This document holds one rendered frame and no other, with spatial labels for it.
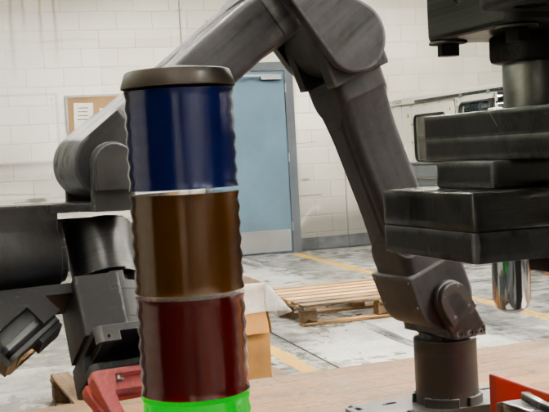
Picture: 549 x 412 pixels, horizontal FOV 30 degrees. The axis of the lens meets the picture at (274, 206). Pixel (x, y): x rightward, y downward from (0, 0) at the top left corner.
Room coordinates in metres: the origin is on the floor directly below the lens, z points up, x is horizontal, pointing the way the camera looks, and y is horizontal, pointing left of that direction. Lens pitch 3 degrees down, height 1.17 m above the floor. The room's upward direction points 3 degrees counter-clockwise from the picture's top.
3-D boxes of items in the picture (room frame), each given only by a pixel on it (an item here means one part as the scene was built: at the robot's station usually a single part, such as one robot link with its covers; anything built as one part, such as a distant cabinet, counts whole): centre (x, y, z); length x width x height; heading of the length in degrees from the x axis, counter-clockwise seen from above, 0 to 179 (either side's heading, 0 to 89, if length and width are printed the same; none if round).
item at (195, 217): (0.35, 0.03, 1.14); 0.04 x 0.04 x 0.03
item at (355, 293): (7.41, -0.56, 0.07); 1.20 x 1.00 x 0.14; 109
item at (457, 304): (1.00, -0.16, 1.00); 0.09 x 0.06 x 0.06; 27
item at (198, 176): (0.35, 0.03, 1.17); 0.04 x 0.04 x 0.03
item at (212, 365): (0.35, 0.03, 1.10); 0.04 x 0.04 x 0.03
